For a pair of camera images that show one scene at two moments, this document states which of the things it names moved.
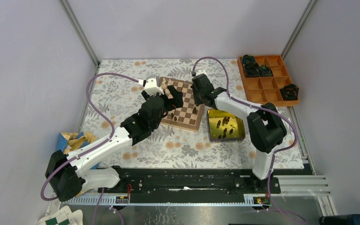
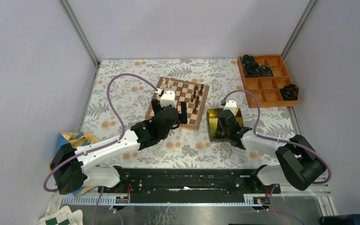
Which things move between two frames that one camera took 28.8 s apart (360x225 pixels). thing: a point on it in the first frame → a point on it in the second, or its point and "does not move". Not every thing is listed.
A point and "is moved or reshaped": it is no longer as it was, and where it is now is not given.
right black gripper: [197, 101] → [220, 129]
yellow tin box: [223, 126] does not move
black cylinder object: [351, 219] does not move
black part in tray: [253, 69] does not move
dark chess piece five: [195, 111] is moved or reshaped
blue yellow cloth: [69, 142] does not move
